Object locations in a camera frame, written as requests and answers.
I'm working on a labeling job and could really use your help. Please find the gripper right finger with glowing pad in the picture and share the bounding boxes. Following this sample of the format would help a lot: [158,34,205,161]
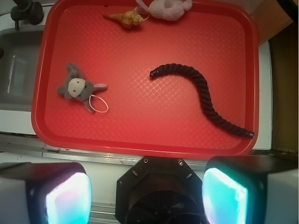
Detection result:
[202,155,299,224]

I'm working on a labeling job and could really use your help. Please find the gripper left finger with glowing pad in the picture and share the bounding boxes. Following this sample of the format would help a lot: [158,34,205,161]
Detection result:
[0,162,92,224]

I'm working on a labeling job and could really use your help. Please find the red plastic tray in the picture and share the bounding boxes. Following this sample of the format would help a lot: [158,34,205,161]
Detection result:
[31,0,259,160]

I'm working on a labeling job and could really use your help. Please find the grey plastic sink basin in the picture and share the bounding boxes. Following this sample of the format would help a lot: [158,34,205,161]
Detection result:
[0,26,44,112]

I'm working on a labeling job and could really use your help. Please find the tan conch seashell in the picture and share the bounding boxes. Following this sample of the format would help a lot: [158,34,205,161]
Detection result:
[103,10,145,29]

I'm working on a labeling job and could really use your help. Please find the pink white plush toy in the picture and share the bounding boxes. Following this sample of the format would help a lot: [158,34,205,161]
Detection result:
[136,0,192,21]

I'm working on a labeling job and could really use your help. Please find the black octagonal mount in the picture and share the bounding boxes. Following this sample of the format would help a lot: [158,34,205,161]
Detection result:
[115,157,207,224]

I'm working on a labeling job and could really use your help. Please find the dark blue twisted rope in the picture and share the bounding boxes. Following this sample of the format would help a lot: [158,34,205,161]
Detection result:
[149,63,255,139]

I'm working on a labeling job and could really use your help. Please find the grey plush donkey keychain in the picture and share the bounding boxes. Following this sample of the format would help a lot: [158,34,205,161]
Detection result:
[56,63,109,113]

